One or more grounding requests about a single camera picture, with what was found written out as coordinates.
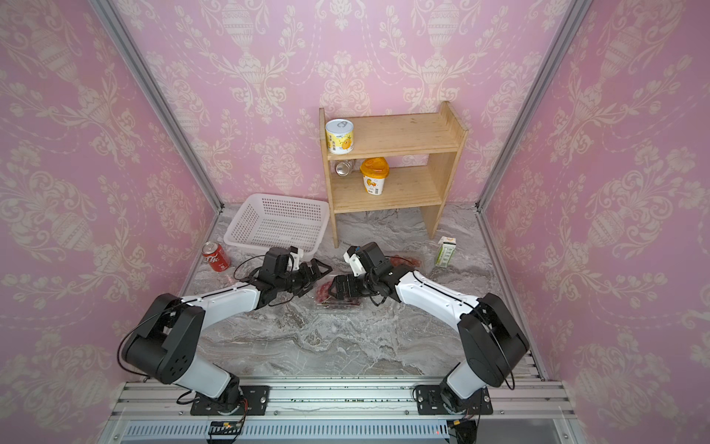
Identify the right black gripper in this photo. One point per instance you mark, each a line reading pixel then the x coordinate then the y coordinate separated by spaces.
pixel 350 279

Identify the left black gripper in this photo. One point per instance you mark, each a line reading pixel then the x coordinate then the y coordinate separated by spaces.
pixel 309 277

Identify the light red grape bunch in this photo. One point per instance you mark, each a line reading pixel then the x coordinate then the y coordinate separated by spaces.
pixel 398 260

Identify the clear plastic container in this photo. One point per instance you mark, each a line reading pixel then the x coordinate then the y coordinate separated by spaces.
pixel 333 299
pixel 410 254

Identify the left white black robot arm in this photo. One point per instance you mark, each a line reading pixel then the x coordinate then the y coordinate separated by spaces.
pixel 164 345

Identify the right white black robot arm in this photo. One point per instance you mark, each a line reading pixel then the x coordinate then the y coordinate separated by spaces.
pixel 493 343

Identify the white plastic basket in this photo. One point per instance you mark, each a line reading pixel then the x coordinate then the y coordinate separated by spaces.
pixel 264 221

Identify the red soda can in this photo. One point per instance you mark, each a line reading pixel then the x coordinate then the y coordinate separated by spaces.
pixel 215 255

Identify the green white milk carton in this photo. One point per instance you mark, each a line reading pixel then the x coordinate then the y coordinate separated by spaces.
pixel 446 248

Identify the orange lid white cup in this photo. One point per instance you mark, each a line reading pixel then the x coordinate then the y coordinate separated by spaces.
pixel 374 173

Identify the small glass jar on shelf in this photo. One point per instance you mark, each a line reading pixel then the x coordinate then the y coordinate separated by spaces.
pixel 344 167

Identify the wooden two-tier shelf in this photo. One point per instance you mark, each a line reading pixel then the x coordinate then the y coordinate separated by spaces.
pixel 441 136

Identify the yellow white can on shelf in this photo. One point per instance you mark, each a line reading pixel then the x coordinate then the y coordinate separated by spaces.
pixel 339 134

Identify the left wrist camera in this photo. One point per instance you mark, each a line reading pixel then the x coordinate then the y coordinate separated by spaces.
pixel 296 256

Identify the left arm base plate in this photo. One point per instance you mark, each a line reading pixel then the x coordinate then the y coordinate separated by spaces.
pixel 252 401

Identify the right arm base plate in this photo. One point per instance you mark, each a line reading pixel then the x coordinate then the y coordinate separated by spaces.
pixel 433 400

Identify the aluminium rail frame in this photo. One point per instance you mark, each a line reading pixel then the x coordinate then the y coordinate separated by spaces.
pixel 344 410

